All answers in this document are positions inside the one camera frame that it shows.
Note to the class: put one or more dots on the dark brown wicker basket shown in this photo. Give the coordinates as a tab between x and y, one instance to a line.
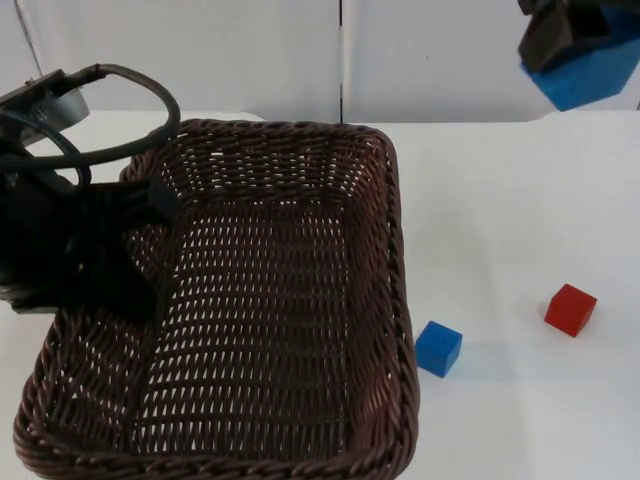
280	310

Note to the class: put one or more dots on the small blue cube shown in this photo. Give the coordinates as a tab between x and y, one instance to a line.
439	349

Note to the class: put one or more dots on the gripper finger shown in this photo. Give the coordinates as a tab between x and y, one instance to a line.
544	40
592	25

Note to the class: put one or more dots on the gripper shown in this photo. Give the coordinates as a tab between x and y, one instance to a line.
45	235

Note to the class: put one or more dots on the red cube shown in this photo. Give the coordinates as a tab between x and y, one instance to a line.
570	310

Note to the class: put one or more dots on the large blue block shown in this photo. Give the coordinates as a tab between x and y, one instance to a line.
592	75

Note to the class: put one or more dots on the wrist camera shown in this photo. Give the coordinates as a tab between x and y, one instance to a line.
55	107

